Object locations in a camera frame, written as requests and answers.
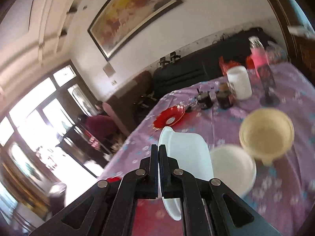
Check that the white bowl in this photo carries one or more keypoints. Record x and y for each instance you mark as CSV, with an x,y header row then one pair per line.
x,y
236,168
190,151

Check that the beige bowl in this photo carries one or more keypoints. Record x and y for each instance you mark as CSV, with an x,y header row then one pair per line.
x,y
267,134

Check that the pink water bottle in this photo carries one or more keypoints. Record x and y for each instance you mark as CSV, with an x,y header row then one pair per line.
x,y
258,53

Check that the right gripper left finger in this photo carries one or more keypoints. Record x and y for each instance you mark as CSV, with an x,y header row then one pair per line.
x,y
107,208

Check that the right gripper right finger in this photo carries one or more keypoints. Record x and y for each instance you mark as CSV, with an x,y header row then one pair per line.
x,y
208,207

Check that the black sofa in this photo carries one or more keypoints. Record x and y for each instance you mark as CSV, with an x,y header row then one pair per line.
x,y
203,65

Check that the small red glass plate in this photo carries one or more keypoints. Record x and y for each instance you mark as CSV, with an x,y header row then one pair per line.
x,y
169,117

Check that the purple floral tablecloth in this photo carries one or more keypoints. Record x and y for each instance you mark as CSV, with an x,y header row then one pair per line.
x,y
283,192

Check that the seated person in pink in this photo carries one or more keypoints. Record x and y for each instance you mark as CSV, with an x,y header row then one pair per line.
x,y
101,125

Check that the framed horse painting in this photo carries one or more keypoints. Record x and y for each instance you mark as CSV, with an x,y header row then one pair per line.
x,y
118,21

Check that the brown armchair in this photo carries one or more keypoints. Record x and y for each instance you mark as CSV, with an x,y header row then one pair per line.
x,y
120,106

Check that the black phone stand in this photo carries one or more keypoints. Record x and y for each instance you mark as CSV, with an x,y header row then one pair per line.
x,y
269,99

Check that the dark jar red label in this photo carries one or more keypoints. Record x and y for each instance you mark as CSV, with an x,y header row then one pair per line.
x,y
224,96

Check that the white bowl on table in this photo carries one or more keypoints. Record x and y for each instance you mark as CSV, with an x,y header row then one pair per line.
x,y
236,168

